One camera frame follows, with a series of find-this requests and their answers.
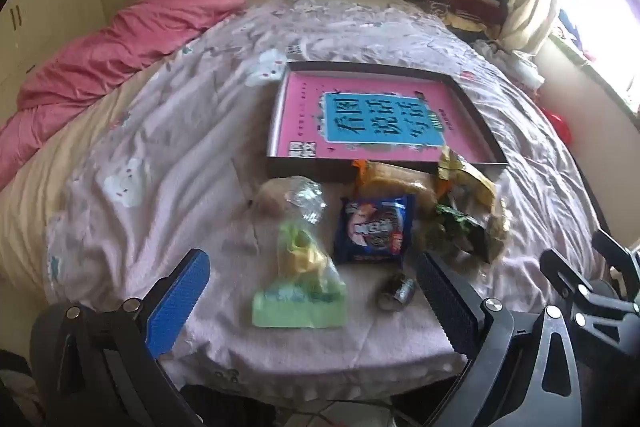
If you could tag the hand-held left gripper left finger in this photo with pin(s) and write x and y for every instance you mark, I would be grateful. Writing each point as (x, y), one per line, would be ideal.
(177, 302)

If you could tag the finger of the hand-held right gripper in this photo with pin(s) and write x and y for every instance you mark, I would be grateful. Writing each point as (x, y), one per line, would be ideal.
(580, 292)
(620, 262)

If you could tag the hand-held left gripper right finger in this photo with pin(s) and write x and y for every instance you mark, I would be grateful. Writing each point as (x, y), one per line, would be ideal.
(445, 302)

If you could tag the brown chocolate bar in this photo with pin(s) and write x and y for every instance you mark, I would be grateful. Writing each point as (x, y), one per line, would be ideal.
(397, 293)

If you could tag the dark green snack packet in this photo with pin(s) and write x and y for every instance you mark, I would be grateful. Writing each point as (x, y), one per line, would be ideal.
(452, 232)

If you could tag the blue cookie packet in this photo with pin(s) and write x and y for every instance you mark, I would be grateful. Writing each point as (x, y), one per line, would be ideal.
(372, 229)

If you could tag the green pastry packet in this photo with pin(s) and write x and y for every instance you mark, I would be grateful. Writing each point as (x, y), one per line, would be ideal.
(300, 297)

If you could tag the yellow snack packet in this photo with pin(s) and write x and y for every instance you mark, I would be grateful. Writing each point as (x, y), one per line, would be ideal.
(470, 179)

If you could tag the orange cake packet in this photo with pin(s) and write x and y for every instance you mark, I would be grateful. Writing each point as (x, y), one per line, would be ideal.
(395, 184)

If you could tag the bun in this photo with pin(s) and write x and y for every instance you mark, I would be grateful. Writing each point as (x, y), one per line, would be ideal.
(280, 199)

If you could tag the grey cardboard box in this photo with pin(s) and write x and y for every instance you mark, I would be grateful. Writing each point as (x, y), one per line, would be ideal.
(300, 169)

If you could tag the red bag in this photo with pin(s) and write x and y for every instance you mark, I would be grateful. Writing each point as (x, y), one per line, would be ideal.
(560, 124)

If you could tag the cream bed sheet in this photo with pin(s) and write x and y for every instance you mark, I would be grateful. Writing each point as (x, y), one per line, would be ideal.
(45, 187)

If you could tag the white cloth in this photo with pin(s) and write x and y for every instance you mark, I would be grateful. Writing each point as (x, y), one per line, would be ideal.
(525, 67)

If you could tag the pink book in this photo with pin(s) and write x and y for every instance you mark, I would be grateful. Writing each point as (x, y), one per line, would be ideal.
(305, 117)

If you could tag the window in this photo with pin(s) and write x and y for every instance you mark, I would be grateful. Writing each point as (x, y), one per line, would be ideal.
(605, 17)

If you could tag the pink quilt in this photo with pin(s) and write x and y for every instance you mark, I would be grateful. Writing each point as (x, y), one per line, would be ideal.
(110, 47)

